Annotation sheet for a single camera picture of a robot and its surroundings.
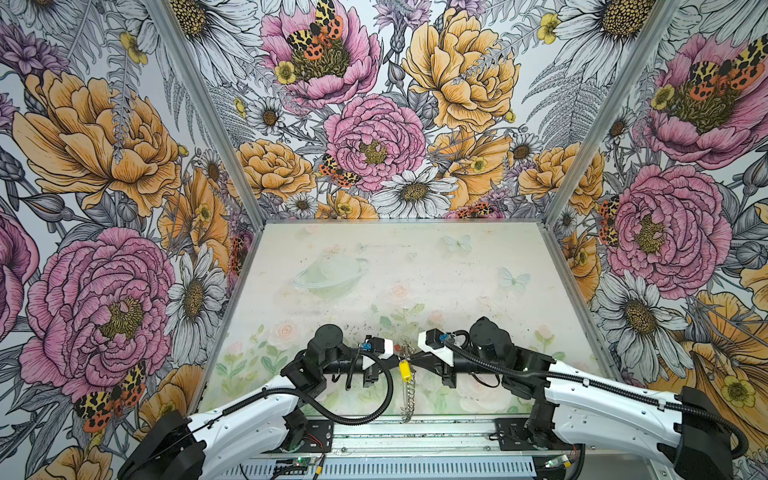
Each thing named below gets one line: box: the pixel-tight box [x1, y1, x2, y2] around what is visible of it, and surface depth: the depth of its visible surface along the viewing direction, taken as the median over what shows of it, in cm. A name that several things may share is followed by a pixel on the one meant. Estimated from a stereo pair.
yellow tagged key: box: [399, 359, 413, 382], surface depth 69 cm
